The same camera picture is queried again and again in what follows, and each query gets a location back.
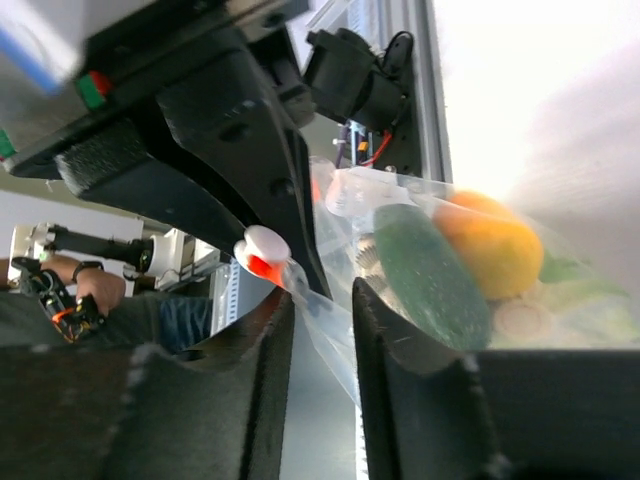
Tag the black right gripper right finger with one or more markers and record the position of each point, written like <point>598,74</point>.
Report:
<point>430,412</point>

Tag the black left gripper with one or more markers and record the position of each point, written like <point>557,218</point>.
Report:
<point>223,112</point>

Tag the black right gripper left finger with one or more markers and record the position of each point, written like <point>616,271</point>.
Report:
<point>134,412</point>

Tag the green cucumber toy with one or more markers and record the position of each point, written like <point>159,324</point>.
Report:
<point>434,288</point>

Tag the clear zip bag orange zipper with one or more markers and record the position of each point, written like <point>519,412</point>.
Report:
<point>344,201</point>

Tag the grey fish toy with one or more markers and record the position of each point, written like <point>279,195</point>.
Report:
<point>368,263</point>

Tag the white green cabbage toy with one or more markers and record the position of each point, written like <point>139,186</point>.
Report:
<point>569,307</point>

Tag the yellow orange pepper toy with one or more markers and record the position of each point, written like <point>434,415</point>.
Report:
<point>502,252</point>

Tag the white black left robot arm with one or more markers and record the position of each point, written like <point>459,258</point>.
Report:
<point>184,112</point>

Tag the operator hand with watch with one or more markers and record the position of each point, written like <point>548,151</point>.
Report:
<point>106,289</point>

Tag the operator dark clothed body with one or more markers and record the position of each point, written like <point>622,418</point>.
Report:
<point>173,322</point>

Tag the white slotted cable duct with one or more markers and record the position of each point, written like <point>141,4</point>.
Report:
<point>323,436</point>

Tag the black orange teleoperation handle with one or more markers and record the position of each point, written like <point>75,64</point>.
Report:
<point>73,318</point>

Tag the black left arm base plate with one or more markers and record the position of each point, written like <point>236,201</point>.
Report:
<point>398,147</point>

